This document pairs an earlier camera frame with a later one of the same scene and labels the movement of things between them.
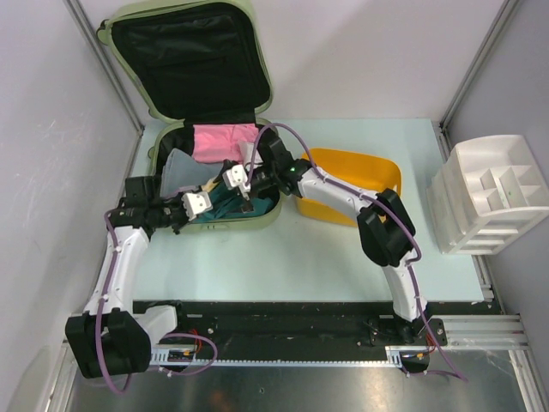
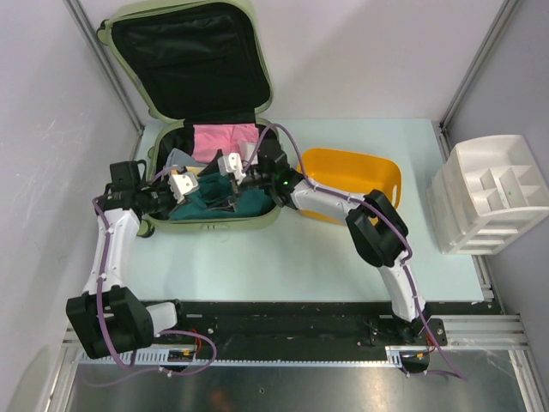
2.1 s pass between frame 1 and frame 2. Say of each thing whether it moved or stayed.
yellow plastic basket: stayed
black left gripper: moved
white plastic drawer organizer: stayed
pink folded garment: stayed
